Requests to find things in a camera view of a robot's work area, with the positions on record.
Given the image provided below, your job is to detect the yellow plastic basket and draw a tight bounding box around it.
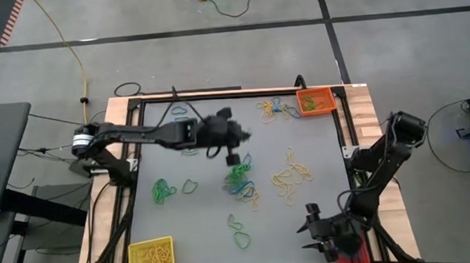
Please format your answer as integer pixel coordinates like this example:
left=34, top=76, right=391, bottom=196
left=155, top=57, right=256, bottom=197
left=126, top=236, right=176, bottom=263

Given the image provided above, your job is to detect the yellow power cable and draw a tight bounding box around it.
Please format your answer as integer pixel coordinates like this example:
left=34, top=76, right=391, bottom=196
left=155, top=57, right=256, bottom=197
left=30, top=0, right=92, bottom=126

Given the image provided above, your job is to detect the black metal bar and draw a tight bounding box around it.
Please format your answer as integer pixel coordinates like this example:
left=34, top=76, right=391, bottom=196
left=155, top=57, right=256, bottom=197
left=139, top=82, right=242, bottom=98

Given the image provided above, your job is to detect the long black cable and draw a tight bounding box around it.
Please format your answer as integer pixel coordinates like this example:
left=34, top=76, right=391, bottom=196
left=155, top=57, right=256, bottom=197
left=424, top=99, right=470, bottom=177

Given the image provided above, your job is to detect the black desk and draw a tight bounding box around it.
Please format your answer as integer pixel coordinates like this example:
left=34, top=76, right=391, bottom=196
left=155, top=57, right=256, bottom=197
left=0, top=101, right=38, bottom=220

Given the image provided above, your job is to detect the black cable loop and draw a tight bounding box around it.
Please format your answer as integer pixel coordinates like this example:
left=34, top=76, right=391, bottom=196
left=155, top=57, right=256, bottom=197
left=113, top=80, right=144, bottom=97

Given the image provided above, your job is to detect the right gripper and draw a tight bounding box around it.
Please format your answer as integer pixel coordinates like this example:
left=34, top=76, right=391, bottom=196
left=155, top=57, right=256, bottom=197
left=295, top=199, right=365, bottom=262

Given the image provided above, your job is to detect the black floor cable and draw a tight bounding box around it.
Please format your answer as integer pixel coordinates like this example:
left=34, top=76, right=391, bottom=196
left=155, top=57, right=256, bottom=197
left=203, top=0, right=253, bottom=20

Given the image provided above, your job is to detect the black desk leg frame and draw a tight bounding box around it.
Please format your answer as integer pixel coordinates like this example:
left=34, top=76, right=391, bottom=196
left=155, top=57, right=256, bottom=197
left=0, top=183, right=92, bottom=263

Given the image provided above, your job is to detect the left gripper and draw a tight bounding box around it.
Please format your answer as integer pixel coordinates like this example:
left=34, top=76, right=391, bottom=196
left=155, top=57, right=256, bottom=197
left=196, top=105, right=254, bottom=150

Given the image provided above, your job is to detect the red plastic basket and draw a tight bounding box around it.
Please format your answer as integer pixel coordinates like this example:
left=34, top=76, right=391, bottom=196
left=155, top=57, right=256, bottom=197
left=332, top=220, right=373, bottom=263

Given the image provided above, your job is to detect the grey table mat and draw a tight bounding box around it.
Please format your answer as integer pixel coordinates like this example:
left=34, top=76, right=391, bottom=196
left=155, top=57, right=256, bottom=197
left=122, top=91, right=366, bottom=263

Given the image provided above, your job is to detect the orange plastic basket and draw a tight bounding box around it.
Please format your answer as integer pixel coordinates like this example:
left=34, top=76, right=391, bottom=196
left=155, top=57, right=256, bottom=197
left=295, top=85, right=338, bottom=117

